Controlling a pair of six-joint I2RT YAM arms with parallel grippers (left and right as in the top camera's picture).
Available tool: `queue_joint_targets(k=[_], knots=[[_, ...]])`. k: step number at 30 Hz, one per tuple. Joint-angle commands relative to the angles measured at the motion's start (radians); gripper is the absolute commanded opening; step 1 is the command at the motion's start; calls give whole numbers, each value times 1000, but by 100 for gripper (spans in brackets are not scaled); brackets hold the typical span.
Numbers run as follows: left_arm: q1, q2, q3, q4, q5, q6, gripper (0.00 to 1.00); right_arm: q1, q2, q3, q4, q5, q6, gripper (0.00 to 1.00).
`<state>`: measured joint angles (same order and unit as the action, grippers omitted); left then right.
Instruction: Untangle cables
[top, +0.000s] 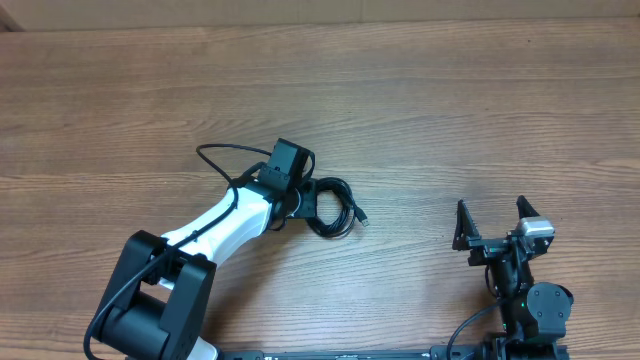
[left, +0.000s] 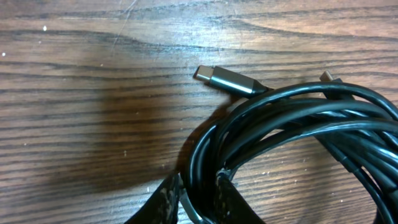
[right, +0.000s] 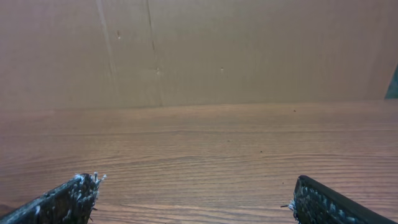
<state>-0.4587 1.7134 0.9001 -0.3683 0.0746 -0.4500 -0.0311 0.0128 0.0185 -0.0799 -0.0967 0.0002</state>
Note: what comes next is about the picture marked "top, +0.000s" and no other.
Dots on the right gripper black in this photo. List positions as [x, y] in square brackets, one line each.
[465, 237]

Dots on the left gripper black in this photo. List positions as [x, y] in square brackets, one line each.
[308, 208]

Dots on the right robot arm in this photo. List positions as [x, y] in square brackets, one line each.
[534, 314]

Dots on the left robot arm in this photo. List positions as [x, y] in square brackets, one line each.
[155, 302]

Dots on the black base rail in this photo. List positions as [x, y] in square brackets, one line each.
[330, 355]

